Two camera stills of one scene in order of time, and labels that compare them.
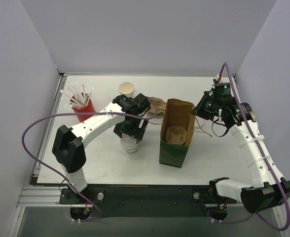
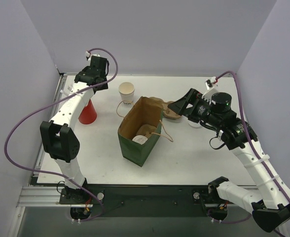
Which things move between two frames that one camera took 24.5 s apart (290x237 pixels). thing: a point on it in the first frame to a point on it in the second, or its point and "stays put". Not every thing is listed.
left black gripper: x=130 y=132 to x=100 y=85
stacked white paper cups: x=126 y=88 stays put
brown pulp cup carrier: x=175 y=135 to x=146 y=130
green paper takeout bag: x=177 y=113 to x=136 y=114
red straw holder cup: x=89 y=108 stays put
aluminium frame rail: x=40 y=196 stays put
